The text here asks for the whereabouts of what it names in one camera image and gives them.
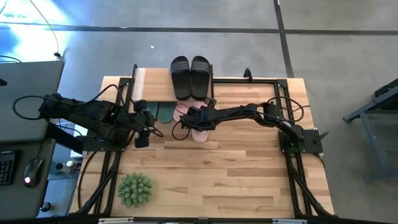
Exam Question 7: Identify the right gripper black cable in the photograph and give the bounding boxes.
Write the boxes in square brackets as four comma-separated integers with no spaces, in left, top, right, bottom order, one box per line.
[171,119,192,142]

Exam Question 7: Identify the pink slide sandal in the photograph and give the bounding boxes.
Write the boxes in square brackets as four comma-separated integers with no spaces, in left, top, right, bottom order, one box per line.
[172,102,190,123]
[190,100,210,144]

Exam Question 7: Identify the wooden shelf black metal legs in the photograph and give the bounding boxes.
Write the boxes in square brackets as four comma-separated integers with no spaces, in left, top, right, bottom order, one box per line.
[129,63,216,106]

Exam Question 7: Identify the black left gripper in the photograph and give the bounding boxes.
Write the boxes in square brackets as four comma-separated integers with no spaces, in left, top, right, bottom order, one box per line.
[131,99,157,149]

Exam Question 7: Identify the green artificial plant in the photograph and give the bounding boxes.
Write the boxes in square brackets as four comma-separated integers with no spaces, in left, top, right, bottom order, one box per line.
[117,172,154,209]

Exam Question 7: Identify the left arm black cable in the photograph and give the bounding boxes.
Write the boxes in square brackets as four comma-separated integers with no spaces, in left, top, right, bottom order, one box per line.
[12,94,48,121]

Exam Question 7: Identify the blue grey metal cart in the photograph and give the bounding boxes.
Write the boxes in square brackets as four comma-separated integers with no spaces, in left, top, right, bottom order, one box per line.
[343,77,398,184]

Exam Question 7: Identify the dark grey desk top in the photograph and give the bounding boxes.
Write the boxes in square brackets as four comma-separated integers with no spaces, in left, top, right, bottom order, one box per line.
[0,138,57,220]

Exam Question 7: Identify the thin floor cable with plug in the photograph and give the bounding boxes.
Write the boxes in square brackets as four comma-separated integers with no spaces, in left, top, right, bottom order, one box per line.
[28,0,62,60]

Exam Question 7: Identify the white bottle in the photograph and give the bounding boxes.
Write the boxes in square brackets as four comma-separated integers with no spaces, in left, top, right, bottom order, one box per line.
[55,159,79,174]

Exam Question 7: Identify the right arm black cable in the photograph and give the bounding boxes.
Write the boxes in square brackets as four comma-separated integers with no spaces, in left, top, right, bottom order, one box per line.
[266,96,312,123]

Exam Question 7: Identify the light grey desk top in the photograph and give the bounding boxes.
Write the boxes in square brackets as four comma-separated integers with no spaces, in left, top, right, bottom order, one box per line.
[0,60,65,144]

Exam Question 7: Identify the black computer mouse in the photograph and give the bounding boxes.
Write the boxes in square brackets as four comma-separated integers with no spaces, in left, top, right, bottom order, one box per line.
[23,157,45,189]

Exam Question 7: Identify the silver bracket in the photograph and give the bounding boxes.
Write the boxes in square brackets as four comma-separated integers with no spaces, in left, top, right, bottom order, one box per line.
[98,217,135,224]
[272,218,308,224]

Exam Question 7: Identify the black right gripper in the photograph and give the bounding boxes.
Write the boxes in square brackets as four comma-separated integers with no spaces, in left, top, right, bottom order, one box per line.
[180,97,219,132]

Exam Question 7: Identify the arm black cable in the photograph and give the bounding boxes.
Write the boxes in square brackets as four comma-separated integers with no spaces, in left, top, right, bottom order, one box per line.
[266,96,312,123]
[12,94,48,121]

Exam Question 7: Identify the black aluminium table frame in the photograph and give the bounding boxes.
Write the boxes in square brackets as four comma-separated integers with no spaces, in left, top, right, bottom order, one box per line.
[69,67,335,219]

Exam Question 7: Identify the black keyboard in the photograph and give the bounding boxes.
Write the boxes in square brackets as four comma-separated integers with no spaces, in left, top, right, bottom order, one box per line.
[0,149,21,187]

